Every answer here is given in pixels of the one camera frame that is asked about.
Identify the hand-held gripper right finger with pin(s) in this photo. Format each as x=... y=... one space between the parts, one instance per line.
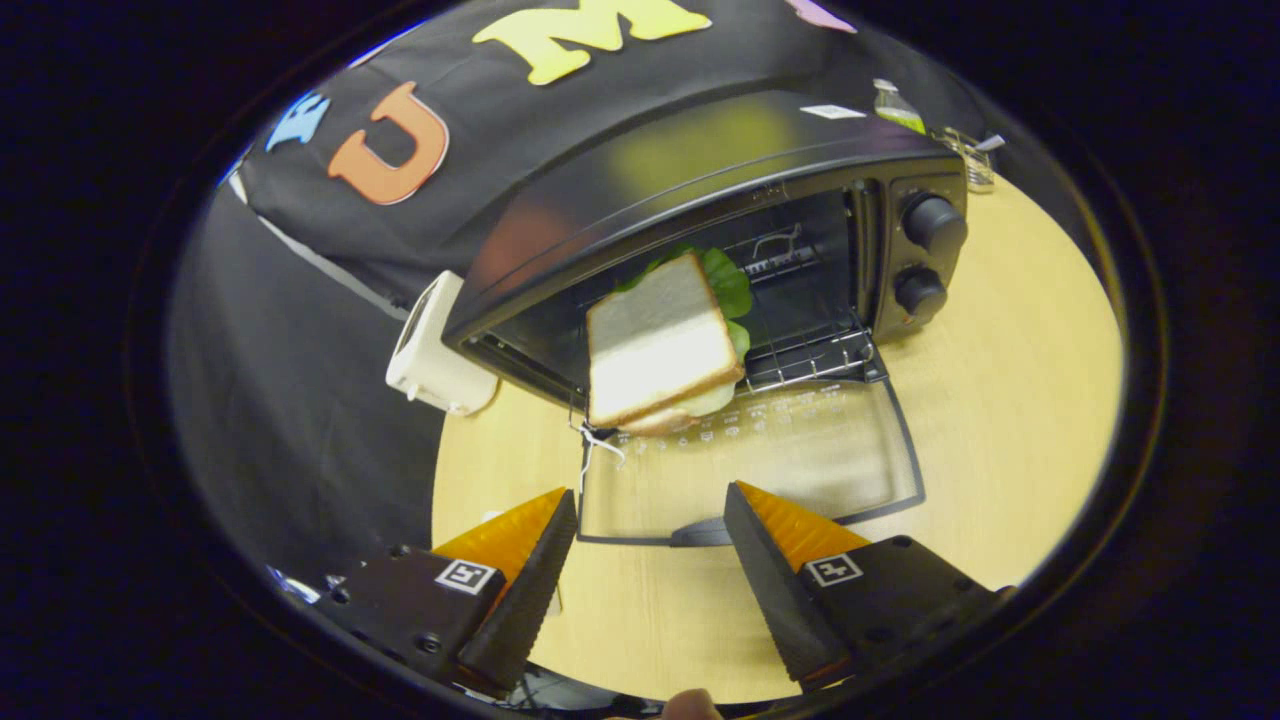
x=775 y=590

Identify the white pop-up toaster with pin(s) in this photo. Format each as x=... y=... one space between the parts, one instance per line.
x=430 y=360

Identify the clear glass cup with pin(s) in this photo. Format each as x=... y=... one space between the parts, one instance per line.
x=968 y=160

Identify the sandwich with lettuce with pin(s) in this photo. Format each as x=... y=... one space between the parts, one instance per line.
x=655 y=340

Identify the white spoon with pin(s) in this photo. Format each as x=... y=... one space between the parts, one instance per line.
x=990 y=143

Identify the black toaster oven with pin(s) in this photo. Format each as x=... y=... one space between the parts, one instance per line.
x=640 y=170

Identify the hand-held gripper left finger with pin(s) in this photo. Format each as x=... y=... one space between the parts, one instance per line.
x=525 y=595

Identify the small green drink bottle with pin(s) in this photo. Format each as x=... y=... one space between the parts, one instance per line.
x=897 y=108

